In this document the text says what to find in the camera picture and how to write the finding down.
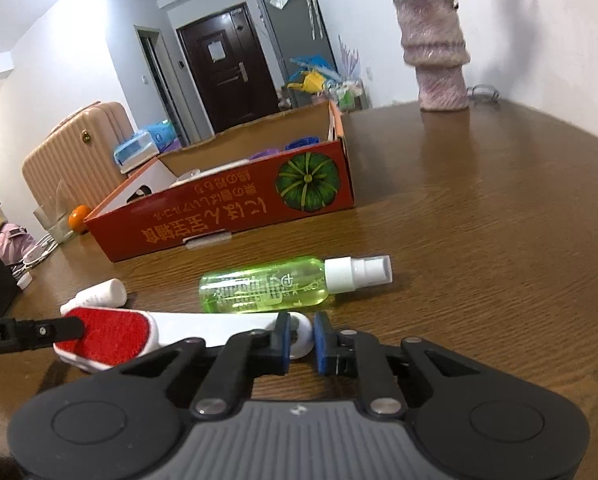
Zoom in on grey refrigerator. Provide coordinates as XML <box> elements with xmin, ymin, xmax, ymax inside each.
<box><xmin>258</xmin><ymin>0</ymin><xmax>337</xmax><ymax>107</ymax></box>

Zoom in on pink ribbed suitcase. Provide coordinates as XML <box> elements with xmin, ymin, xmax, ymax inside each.
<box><xmin>22</xmin><ymin>101</ymin><xmax>134</xmax><ymax>208</ymax></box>

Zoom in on purple yarn ball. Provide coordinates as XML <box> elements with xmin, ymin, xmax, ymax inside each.
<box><xmin>248</xmin><ymin>148</ymin><xmax>281</xmax><ymax>160</ymax></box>

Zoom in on clear glass cup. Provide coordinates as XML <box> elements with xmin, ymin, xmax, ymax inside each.
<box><xmin>33</xmin><ymin>180</ymin><xmax>76</xmax><ymax>244</ymax></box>

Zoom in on white cable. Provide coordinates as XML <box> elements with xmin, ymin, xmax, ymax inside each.
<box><xmin>11</xmin><ymin>232</ymin><xmax>60</xmax><ymax>281</ymax></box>

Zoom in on pink backpack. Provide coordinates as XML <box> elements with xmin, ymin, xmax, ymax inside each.
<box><xmin>0</xmin><ymin>222</ymin><xmax>36</xmax><ymax>266</ymax></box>

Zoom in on orange cardboard box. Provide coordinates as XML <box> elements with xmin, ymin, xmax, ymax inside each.
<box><xmin>85</xmin><ymin>102</ymin><xmax>354</xmax><ymax>262</ymax></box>

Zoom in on black eyeglasses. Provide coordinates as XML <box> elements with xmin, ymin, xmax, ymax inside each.
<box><xmin>467</xmin><ymin>84</ymin><xmax>500</xmax><ymax>105</ymax></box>

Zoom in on dark entrance door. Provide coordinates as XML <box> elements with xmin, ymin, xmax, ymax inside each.
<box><xmin>177</xmin><ymin>3</ymin><xmax>279</xmax><ymax>133</ymax></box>

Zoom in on red white lint brush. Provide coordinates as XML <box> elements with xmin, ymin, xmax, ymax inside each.
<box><xmin>52</xmin><ymin>305</ymin><xmax>314</xmax><ymax>374</ymax></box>

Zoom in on blue lid storage box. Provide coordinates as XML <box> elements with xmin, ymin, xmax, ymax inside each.
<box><xmin>112</xmin><ymin>119</ymin><xmax>180</xmax><ymax>174</ymax></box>

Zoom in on green spray bottle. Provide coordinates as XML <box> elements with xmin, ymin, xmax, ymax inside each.
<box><xmin>199</xmin><ymin>255</ymin><xmax>393</xmax><ymax>313</ymax></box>

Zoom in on yellow watering can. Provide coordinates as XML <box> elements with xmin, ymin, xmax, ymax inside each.
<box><xmin>287</xmin><ymin>70</ymin><xmax>326</xmax><ymax>94</ymax></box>

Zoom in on white small tube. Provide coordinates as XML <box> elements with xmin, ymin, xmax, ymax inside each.
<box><xmin>59</xmin><ymin>278</ymin><xmax>128</xmax><ymax>315</ymax></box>

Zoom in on orange fruit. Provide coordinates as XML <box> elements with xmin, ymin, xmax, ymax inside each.
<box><xmin>68</xmin><ymin>205</ymin><xmax>92</xmax><ymax>235</ymax></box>

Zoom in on pink textured vase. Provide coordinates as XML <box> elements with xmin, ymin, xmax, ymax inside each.
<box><xmin>394</xmin><ymin>0</ymin><xmax>470</xmax><ymax>112</ymax></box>

